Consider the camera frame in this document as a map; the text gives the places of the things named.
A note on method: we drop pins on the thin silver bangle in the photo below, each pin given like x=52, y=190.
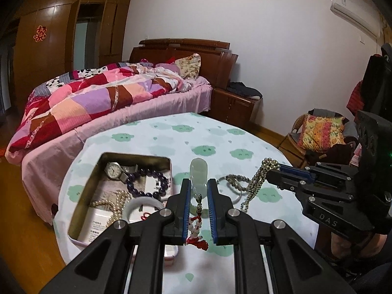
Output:
x=237, y=200

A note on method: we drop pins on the brown wooden wardrobe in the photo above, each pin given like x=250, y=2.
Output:
x=52, y=30

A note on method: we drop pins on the white jade bangle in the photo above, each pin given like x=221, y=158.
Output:
x=137, y=203

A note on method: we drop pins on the wooden nightstand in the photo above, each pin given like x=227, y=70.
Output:
x=232, y=104

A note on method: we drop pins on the dark clothes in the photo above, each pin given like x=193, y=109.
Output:
x=243, y=89

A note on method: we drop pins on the white air conditioner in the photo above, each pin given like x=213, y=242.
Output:
x=355, y=15

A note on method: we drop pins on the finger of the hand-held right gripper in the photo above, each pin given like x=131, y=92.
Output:
x=295, y=170
x=284, y=180

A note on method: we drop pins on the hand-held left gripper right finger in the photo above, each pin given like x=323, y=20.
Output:
x=213, y=214

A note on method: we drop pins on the silver band wristwatch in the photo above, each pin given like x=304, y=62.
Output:
x=114, y=170

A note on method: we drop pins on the dark maroon garment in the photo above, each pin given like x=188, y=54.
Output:
x=340, y=153

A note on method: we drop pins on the person's right hand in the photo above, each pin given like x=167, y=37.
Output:
x=346, y=243

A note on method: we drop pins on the pink tin box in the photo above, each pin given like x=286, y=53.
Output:
x=79, y=202

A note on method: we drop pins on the patchwork quilt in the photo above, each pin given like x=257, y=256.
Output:
x=92, y=101

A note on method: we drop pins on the red cloth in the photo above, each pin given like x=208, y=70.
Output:
x=355, y=98

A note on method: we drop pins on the colourful patterned cushion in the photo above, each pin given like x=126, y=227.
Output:
x=321, y=131

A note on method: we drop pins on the red paper decoration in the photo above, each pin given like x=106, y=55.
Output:
x=39, y=33

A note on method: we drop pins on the pink pillow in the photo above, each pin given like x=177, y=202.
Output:
x=167, y=67

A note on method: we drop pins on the wooden bed with pink sheet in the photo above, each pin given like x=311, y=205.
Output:
x=61, y=150

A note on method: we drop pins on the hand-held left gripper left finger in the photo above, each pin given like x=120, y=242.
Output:
x=183, y=214

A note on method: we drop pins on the floral pillow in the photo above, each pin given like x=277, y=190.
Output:
x=190, y=66

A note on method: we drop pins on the wicker chair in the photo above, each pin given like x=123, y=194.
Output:
x=294, y=147

